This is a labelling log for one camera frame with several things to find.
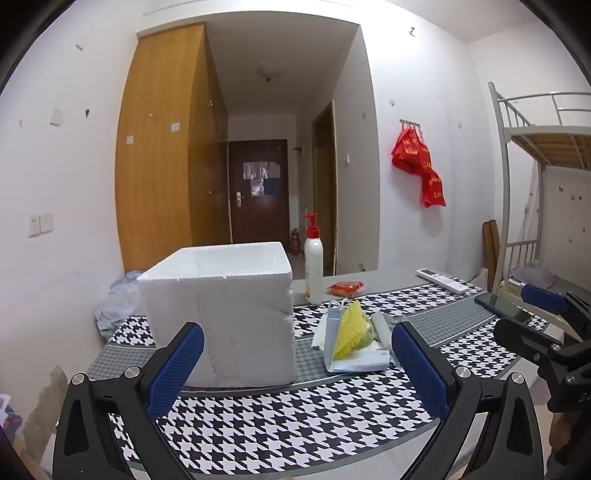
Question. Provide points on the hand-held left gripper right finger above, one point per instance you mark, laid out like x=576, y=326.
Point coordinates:
x=418, y=369

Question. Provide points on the red plastic bag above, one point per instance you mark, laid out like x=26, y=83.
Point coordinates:
x=415, y=157

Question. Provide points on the white wall socket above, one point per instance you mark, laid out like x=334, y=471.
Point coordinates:
x=33, y=226

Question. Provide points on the houndstooth tablecloth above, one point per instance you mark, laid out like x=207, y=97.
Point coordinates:
x=277, y=415

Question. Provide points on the green plastic bag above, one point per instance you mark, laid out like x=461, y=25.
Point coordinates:
x=368, y=330

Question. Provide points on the black phone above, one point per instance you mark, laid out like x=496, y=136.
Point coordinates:
x=498, y=304

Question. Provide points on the translucent white foam strip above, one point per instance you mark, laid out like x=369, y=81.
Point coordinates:
x=381, y=327

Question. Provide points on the red snack packet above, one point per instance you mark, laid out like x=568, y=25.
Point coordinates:
x=345, y=289

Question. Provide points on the taped paper notices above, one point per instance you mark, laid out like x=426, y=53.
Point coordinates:
x=258, y=173

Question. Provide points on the white pump lotion bottle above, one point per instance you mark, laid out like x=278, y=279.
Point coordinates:
x=314, y=267

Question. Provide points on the white wall switch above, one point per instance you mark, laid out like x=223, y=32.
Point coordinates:
x=46, y=223

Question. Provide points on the wooden side door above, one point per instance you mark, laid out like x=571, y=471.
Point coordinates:
x=323, y=184

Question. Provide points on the dark brown door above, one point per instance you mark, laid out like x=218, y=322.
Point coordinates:
x=258, y=217

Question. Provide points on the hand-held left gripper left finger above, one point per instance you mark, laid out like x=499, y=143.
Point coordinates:
x=178, y=364

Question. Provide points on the red fire extinguisher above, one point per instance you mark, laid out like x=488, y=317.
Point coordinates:
x=295, y=242

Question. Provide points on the yellow foam net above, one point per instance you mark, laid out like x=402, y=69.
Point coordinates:
x=348, y=332

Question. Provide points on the grey bedding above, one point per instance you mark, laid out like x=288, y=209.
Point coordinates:
x=531, y=277

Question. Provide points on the ceiling lamp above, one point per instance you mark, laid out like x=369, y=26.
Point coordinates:
x=269, y=72

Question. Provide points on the white remote control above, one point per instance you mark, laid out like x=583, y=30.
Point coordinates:
x=448, y=280

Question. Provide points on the light blue cloth pile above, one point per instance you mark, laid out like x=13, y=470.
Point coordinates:
x=117, y=304

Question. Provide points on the wooden wardrobe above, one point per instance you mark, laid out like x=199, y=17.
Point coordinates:
x=157, y=161

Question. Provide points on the white wall box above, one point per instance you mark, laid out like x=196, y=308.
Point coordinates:
x=56, y=116

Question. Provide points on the white foam box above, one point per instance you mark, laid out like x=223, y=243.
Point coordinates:
x=231, y=314

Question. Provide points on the wooden boards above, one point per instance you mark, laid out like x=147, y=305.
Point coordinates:
x=490, y=254

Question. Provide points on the metal bunk bed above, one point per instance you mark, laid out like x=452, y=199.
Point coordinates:
x=554, y=143

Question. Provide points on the metal wall hook rack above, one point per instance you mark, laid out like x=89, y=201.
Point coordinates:
x=411, y=123

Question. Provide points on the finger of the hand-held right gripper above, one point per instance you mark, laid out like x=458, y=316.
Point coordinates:
x=545, y=299
x=521, y=339

